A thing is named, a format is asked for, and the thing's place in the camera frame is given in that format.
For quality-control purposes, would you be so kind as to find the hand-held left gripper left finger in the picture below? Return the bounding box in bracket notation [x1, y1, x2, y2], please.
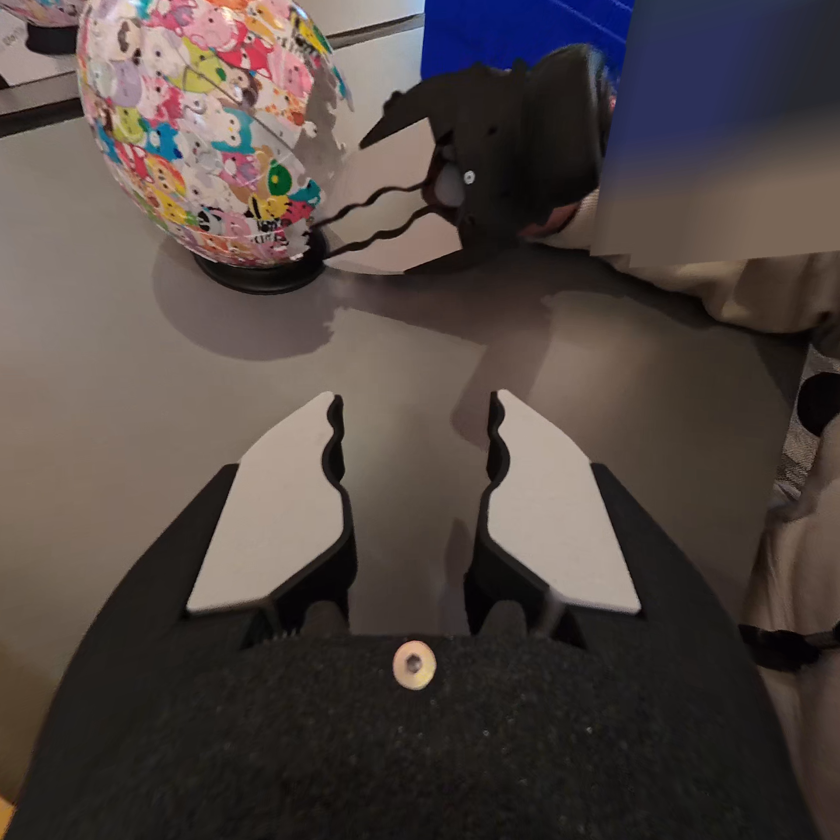
[185, 391, 358, 634]

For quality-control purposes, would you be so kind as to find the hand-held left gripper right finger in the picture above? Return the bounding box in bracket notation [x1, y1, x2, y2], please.
[465, 389, 643, 636]

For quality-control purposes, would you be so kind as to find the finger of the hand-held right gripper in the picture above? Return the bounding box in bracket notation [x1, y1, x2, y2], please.
[325, 207, 462, 274]
[308, 113, 437, 231]

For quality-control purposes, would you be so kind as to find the black ball stand ring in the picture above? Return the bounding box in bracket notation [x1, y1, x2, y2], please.
[193, 226, 329, 295]

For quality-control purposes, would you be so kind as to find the colourful cartoon puzzle ball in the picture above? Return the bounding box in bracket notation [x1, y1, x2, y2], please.
[75, 0, 355, 269]

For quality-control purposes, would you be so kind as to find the person's right forearm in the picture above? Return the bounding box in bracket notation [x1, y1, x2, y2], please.
[545, 187, 840, 336]

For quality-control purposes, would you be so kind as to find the printed puzzle box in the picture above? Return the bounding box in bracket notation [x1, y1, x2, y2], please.
[0, 0, 89, 89]

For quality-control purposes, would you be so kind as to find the person's right hand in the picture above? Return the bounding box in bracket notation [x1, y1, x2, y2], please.
[518, 189, 598, 245]

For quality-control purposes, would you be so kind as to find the black shoe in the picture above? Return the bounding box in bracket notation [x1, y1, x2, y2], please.
[796, 371, 840, 437]

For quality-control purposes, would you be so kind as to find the black lanyard strap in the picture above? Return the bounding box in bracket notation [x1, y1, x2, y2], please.
[738, 622, 840, 672]

